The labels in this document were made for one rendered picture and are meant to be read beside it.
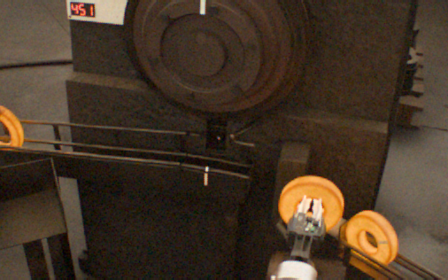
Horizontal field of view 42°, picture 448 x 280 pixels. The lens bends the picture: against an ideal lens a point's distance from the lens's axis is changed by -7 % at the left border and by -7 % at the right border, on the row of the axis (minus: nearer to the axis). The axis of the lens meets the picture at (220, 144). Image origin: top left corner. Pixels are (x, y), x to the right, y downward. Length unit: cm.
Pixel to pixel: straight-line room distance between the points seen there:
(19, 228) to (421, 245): 168
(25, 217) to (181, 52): 69
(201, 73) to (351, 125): 46
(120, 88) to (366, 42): 71
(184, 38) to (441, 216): 176
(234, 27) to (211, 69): 12
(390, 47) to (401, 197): 139
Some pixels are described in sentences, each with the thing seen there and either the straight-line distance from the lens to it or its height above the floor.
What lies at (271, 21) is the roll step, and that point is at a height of 120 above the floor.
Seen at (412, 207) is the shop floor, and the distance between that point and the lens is 289.
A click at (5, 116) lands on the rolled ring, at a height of 75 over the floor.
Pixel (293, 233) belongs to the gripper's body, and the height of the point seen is 86.
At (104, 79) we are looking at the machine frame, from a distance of 188.
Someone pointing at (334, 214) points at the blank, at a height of 82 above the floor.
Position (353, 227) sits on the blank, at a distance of 161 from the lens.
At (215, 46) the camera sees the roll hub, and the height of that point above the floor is 114.
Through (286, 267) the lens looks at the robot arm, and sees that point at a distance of 132.
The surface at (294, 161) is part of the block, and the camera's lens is 167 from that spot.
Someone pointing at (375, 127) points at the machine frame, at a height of 87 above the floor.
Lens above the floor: 178
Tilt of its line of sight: 35 degrees down
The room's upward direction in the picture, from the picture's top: 3 degrees clockwise
